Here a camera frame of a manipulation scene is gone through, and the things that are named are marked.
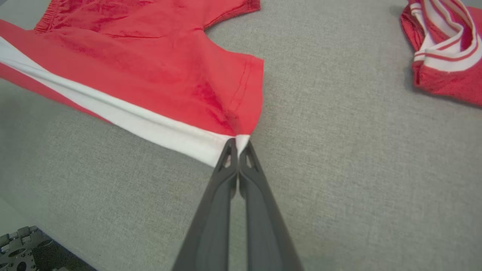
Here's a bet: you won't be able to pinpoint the red Bulls basketball jersey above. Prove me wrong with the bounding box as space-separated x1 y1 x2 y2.
400 0 482 107

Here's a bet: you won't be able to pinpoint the grey fabric sofa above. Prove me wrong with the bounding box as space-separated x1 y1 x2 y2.
0 0 482 271

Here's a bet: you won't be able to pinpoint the red shorts with white stripe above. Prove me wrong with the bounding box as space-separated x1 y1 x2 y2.
0 0 265 168

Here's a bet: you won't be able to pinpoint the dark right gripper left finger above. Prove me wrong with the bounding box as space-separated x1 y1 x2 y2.
171 137 239 271

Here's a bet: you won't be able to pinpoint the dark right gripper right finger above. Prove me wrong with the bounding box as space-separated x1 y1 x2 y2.
238 140 304 271

